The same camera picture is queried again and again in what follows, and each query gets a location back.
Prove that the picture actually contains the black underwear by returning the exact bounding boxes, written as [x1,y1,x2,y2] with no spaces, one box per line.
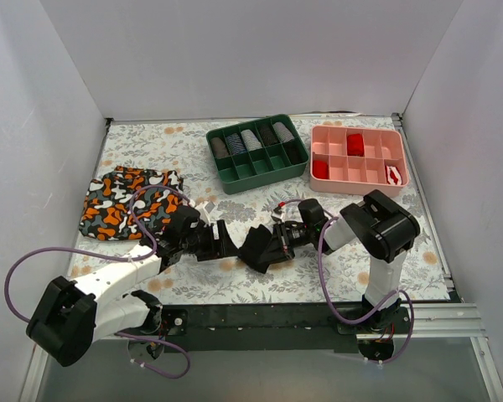
[283,141,305,165]
[238,224,276,274]

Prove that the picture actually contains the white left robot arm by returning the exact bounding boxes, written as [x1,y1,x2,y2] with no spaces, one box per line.
[26,206,238,367]

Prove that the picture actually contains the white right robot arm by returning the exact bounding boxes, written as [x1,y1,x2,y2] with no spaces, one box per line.
[257,190,421,333]

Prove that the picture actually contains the red rolled underwear lower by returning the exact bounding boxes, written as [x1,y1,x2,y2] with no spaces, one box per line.
[312,160,329,180]

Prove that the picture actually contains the orange camouflage underwear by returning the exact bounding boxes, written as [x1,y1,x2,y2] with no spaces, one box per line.
[79,166,184,241]

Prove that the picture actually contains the black rolled underwear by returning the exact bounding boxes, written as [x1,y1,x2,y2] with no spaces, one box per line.
[283,141,305,165]

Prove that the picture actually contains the brown rolled underwear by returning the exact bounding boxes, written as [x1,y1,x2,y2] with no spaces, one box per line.
[210,137,231,159]

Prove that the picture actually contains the grey white striped rolled underwear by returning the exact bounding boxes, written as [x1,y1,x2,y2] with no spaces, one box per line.
[272,121,294,143]

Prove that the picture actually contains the red rolled underwear upper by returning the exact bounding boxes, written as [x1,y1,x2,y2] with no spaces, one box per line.
[346,133,365,157]

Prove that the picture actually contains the blue striped rolled underwear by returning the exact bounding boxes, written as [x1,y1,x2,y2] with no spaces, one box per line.
[226,133,246,156]

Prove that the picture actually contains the red white rolled underwear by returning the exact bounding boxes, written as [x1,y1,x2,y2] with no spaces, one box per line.
[385,165,403,186]

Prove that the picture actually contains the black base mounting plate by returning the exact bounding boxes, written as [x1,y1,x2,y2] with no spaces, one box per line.
[112,301,412,353]

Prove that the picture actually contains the pink divided organizer box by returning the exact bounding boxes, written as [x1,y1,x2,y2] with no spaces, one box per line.
[309,125,410,198]

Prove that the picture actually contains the green divided organizer box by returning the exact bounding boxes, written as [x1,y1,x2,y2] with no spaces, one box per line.
[206,114,309,195]

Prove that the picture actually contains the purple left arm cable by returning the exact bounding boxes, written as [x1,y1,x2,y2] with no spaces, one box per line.
[3,184,192,380]

